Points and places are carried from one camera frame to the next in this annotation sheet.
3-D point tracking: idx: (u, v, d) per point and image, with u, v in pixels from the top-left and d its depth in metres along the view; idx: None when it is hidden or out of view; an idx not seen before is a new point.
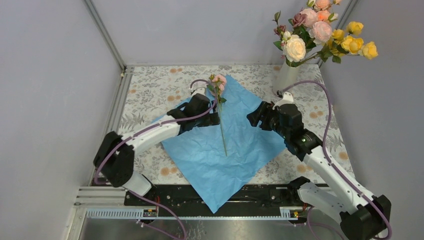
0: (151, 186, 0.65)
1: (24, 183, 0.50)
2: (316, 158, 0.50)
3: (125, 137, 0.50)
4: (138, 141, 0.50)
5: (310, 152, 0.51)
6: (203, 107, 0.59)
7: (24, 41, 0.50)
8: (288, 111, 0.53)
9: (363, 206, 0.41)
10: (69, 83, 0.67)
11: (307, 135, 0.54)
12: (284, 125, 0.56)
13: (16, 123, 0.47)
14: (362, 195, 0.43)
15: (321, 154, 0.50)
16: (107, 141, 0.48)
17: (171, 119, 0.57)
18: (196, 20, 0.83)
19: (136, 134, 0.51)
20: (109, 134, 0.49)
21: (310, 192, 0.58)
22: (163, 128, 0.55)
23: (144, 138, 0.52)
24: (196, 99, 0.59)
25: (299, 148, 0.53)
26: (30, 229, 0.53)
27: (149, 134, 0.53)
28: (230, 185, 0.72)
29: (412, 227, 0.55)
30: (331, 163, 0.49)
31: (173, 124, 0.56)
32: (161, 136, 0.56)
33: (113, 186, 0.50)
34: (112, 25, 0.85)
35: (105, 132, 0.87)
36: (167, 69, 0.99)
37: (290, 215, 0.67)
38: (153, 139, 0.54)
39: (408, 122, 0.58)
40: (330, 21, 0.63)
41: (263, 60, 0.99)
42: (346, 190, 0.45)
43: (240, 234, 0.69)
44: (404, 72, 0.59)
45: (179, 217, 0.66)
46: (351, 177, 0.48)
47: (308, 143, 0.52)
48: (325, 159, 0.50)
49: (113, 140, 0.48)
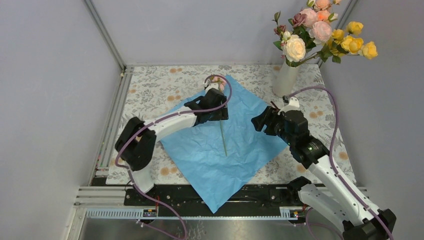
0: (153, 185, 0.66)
1: (23, 183, 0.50)
2: (322, 169, 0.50)
3: (147, 123, 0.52)
4: (159, 127, 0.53)
5: (317, 162, 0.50)
6: (217, 101, 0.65)
7: (23, 41, 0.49)
8: (294, 118, 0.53)
9: (368, 220, 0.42)
10: (69, 83, 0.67)
11: (314, 143, 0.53)
12: (289, 132, 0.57)
13: (15, 123, 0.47)
14: (368, 209, 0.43)
15: (328, 164, 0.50)
16: (129, 126, 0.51)
17: (188, 110, 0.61)
18: (196, 20, 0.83)
19: (157, 121, 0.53)
20: (132, 120, 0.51)
21: (311, 195, 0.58)
22: (181, 117, 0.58)
23: (165, 125, 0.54)
24: (211, 93, 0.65)
25: (305, 156, 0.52)
26: (30, 229, 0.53)
27: (169, 121, 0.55)
28: (230, 185, 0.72)
29: (412, 227, 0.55)
30: (337, 174, 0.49)
31: (190, 115, 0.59)
32: (178, 125, 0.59)
33: (132, 169, 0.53)
34: (112, 24, 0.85)
35: (105, 132, 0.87)
36: (167, 69, 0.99)
37: (290, 215, 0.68)
38: (172, 127, 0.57)
39: (408, 122, 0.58)
40: (330, 21, 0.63)
41: (263, 60, 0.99)
42: (352, 203, 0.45)
43: (240, 234, 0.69)
44: (404, 72, 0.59)
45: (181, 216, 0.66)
46: (357, 189, 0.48)
47: (314, 151, 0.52)
48: (332, 169, 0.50)
49: (136, 126, 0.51)
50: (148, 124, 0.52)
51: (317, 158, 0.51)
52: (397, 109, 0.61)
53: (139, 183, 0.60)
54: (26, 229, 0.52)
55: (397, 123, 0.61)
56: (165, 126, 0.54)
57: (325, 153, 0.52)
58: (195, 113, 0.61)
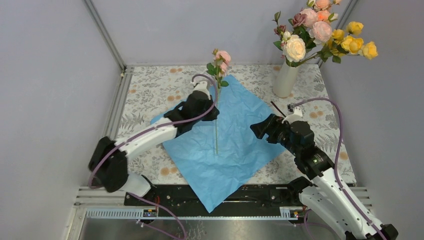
0: (150, 187, 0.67)
1: (23, 183, 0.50)
2: (327, 182, 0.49)
3: (118, 143, 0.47)
4: (132, 147, 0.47)
5: (322, 175, 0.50)
6: (199, 107, 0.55)
7: (24, 40, 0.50)
8: (301, 130, 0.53)
9: (371, 236, 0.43)
10: (69, 83, 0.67)
11: (319, 155, 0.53)
12: (295, 143, 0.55)
13: (15, 122, 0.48)
14: (371, 224, 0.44)
15: (332, 177, 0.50)
16: (98, 148, 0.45)
17: (167, 122, 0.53)
18: (196, 21, 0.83)
19: (129, 139, 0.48)
20: (102, 139, 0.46)
21: (312, 199, 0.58)
22: (158, 131, 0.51)
23: (138, 143, 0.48)
24: (191, 99, 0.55)
25: (310, 168, 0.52)
26: (29, 229, 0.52)
27: (145, 138, 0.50)
28: (227, 186, 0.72)
29: (413, 228, 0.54)
30: (341, 188, 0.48)
31: (169, 127, 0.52)
32: (159, 138, 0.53)
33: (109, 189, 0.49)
34: (112, 25, 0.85)
35: (105, 132, 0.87)
36: (167, 69, 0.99)
37: (290, 215, 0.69)
38: (149, 143, 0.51)
39: (408, 122, 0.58)
40: (330, 21, 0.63)
41: (263, 61, 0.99)
42: (356, 217, 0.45)
43: (240, 234, 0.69)
44: (404, 72, 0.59)
45: (178, 217, 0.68)
46: (360, 202, 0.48)
47: (319, 164, 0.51)
48: (336, 183, 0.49)
49: (106, 147, 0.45)
50: (119, 145, 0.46)
51: (321, 170, 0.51)
52: (397, 109, 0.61)
53: (131, 190, 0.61)
54: (26, 229, 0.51)
55: (397, 123, 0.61)
56: (139, 145, 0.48)
57: (330, 166, 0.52)
58: (175, 125, 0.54)
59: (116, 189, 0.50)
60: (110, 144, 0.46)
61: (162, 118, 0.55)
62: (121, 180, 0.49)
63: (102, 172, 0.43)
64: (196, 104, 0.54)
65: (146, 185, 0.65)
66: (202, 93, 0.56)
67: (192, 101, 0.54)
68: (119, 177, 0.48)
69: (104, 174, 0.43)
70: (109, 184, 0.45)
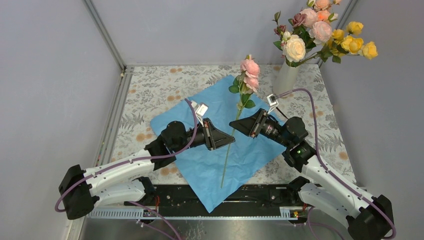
0: (144, 193, 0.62)
1: (22, 182, 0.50)
2: (313, 168, 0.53)
3: (86, 176, 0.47)
4: (99, 180, 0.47)
5: (307, 163, 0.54)
6: (177, 140, 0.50)
7: (24, 40, 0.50)
8: (296, 130, 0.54)
9: (364, 209, 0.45)
10: (69, 83, 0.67)
11: (304, 147, 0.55)
12: (287, 139, 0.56)
13: (16, 121, 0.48)
14: (362, 198, 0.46)
15: (317, 162, 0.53)
16: (69, 175, 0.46)
17: (146, 155, 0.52)
18: (196, 21, 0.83)
19: (99, 171, 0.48)
20: (74, 168, 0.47)
21: (312, 194, 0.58)
22: (133, 165, 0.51)
23: (107, 176, 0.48)
24: (166, 133, 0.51)
25: (296, 159, 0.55)
26: (29, 228, 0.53)
27: (115, 171, 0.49)
28: (227, 185, 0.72)
29: (412, 228, 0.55)
30: (328, 171, 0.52)
31: (146, 162, 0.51)
32: (135, 172, 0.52)
33: (72, 217, 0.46)
34: (112, 25, 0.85)
35: (105, 132, 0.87)
36: (167, 69, 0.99)
37: (290, 215, 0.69)
38: (120, 177, 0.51)
39: (407, 122, 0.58)
40: (330, 21, 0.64)
41: (263, 61, 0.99)
42: (347, 195, 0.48)
43: (240, 233, 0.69)
44: (404, 72, 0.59)
45: (164, 216, 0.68)
46: (349, 182, 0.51)
47: (303, 154, 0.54)
48: (322, 167, 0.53)
49: (76, 175, 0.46)
50: (86, 177, 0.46)
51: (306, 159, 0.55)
52: (397, 109, 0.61)
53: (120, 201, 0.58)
54: (27, 228, 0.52)
55: (397, 123, 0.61)
56: (107, 178, 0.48)
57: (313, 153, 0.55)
58: (153, 160, 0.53)
59: (82, 215, 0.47)
60: (81, 174, 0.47)
61: (142, 149, 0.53)
62: (88, 209, 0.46)
63: (69, 197, 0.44)
64: (171, 141, 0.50)
65: (137, 192, 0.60)
66: (176, 130, 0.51)
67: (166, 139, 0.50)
68: (83, 206, 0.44)
69: (70, 199, 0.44)
70: (71, 210, 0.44)
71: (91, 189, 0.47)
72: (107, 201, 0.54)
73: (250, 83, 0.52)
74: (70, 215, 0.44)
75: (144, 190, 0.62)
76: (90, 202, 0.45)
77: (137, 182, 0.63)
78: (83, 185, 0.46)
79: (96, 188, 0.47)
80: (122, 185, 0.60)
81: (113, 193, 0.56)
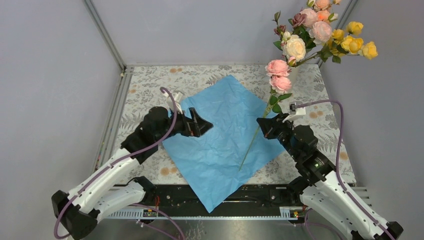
0: (145, 191, 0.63)
1: (22, 182, 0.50)
2: (330, 186, 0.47)
3: (72, 198, 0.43)
4: (86, 197, 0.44)
5: (325, 179, 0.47)
6: (160, 124, 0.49)
7: (24, 40, 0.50)
8: (305, 137, 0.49)
9: (379, 236, 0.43)
10: (69, 83, 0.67)
11: (318, 158, 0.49)
12: (298, 149, 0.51)
13: (16, 121, 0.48)
14: (378, 224, 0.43)
15: (335, 180, 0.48)
16: (54, 204, 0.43)
17: (125, 154, 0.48)
18: (196, 21, 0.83)
19: (82, 188, 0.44)
20: (55, 196, 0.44)
21: (314, 200, 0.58)
22: (114, 169, 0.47)
23: (93, 190, 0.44)
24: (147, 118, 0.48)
25: (312, 172, 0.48)
26: (29, 229, 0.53)
27: (98, 183, 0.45)
28: (227, 185, 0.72)
29: (412, 229, 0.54)
30: (346, 191, 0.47)
31: (126, 161, 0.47)
32: (119, 175, 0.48)
33: (82, 236, 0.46)
34: (112, 25, 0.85)
35: (105, 132, 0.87)
36: (167, 69, 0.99)
37: (290, 215, 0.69)
38: (107, 185, 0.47)
39: (406, 122, 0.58)
40: (330, 21, 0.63)
41: (263, 61, 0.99)
42: (362, 219, 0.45)
43: (240, 234, 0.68)
44: (403, 72, 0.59)
45: (171, 216, 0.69)
46: (364, 202, 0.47)
47: (320, 168, 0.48)
48: (340, 185, 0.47)
49: (60, 202, 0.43)
50: (71, 199, 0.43)
51: (323, 174, 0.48)
52: (397, 109, 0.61)
53: (124, 206, 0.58)
54: (27, 228, 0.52)
55: (397, 122, 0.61)
56: (93, 192, 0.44)
57: (332, 169, 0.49)
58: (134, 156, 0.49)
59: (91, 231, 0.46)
60: (65, 198, 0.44)
61: (119, 149, 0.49)
62: (92, 224, 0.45)
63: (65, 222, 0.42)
64: (155, 126, 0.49)
65: (137, 192, 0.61)
66: (161, 113, 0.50)
67: (149, 123, 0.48)
68: (83, 225, 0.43)
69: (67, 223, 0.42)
70: (74, 232, 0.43)
71: (81, 208, 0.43)
72: (110, 210, 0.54)
73: (274, 83, 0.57)
74: (78, 235, 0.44)
75: (143, 189, 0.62)
76: (87, 219, 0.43)
77: (133, 183, 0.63)
78: (72, 207, 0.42)
79: (87, 206, 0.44)
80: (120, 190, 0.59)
81: (112, 201, 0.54)
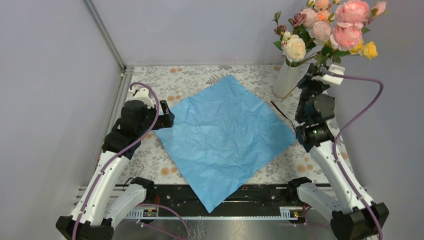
0: (145, 188, 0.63)
1: (23, 182, 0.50)
2: (323, 153, 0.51)
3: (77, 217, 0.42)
4: (91, 210, 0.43)
5: (319, 146, 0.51)
6: (139, 114, 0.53)
7: (23, 41, 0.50)
8: (322, 108, 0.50)
9: (358, 209, 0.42)
10: (69, 84, 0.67)
11: (321, 128, 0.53)
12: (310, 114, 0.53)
13: (15, 122, 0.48)
14: (360, 198, 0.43)
15: (330, 150, 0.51)
16: (63, 233, 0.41)
17: (111, 157, 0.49)
18: (196, 21, 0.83)
19: (84, 204, 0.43)
20: (58, 225, 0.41)
21: (308, 191, 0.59)
22: (106, 173, 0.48)
23: (95, 202, 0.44)
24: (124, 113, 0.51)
25: (308, 137, 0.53)
26: (29, 228, 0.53)
27: (97, 194, 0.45)
28: (227, 186, 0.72)
29: (412, 229, 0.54)
30: (336, 160, 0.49)
31: (115, 162, 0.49)
32: (113, 179, 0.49)
33: None
34: (112, 25, 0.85)
35: (105, 133, 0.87)
36: (167, 69, 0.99)
37: (290, 215, 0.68)
38: (106, 190, 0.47)
39: (406, 122, 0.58)
40: (330, 21, 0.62)
41: (263, 61, 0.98)
42: (346, 190, 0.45)
43: (240, 233, 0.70)
44: (403, 72, 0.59)
45: (182, 217, 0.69)
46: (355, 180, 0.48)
47: (318, 136, 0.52)
48: (332, 155, 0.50)
49: (67, 227, 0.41)
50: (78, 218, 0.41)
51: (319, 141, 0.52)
52: (397, 109, 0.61)
53: (132, 208, 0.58)
54: (28, 227, 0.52)
55: (397, 123, 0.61)
56: (96, 203, 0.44)
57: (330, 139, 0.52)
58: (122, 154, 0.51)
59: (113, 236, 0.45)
60: (69, 222, 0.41)
61: (103, 153, 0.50)
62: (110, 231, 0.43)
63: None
64: (134, 116, 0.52)
65: (139, 191, 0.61)
66: (135, 104, 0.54)
67: (128, 113, 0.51)
68: (102, 235, 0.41)
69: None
70: None
71: (92, 223, 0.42)
72: (120, 216, 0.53)
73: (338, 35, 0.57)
74: None
75: (143, 187, 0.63)
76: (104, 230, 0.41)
77: (132, 185, 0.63)
78: (82, 225, 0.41)
79: (96, 218, 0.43)
80: (122, 195, 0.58)
81: (120, 206, 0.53)
